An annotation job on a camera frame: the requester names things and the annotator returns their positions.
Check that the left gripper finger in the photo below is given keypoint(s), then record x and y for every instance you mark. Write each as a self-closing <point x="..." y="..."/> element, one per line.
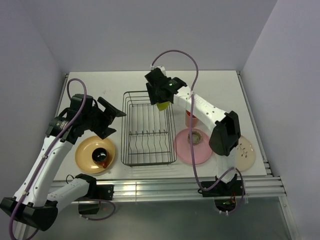
<point x="104" y="132"/>
<point x="110" y="112"/>

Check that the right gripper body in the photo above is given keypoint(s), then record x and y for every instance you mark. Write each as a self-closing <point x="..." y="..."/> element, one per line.
<point x="161" y="101"/>

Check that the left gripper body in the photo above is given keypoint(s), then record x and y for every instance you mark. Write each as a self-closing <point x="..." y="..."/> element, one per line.
<point x="96" y="120"/>

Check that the yellow-green bowl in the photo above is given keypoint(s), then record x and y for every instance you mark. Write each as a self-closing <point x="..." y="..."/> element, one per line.
<point x="163" y="105"/>

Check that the dark red teacup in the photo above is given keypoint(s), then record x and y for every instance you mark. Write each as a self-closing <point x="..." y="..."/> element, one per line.
<point x="101" y="157"/>

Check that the pink plastic cup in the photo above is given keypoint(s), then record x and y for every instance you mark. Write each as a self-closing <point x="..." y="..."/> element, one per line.
<point x="190" y="122"/>

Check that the small speckled ceramic cup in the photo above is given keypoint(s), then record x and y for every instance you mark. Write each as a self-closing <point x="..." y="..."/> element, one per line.
<point x="194" y="138"/>

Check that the pink cream floral plate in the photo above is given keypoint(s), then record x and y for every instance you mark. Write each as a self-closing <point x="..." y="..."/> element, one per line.
<point x="245" y="155"/>

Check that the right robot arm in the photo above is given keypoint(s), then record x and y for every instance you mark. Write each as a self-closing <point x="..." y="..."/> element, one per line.
<point x="224" y="126"/>

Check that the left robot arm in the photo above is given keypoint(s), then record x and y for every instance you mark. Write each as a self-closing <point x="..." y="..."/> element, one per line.
<point x="33" y="204"/>

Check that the orange plastic plate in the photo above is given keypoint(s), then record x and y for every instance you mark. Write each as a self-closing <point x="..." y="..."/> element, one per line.
<point x="83" y="154"/>

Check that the pink plastic plate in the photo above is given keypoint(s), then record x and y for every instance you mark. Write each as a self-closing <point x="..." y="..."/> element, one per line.
<point x="202" y="151"/>

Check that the wire dish rack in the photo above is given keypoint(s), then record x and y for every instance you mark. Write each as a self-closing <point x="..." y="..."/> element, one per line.
<point x="147" y="133"/>

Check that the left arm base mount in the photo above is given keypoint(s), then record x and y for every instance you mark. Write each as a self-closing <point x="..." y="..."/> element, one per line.
<point x="100" y="191"/>

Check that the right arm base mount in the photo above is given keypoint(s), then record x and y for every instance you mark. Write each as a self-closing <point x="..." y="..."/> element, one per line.
<point x="228" y="197"/>

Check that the aluminium frame rail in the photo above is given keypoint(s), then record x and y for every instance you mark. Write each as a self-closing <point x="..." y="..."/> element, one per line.
<point x="181" y="189"/>

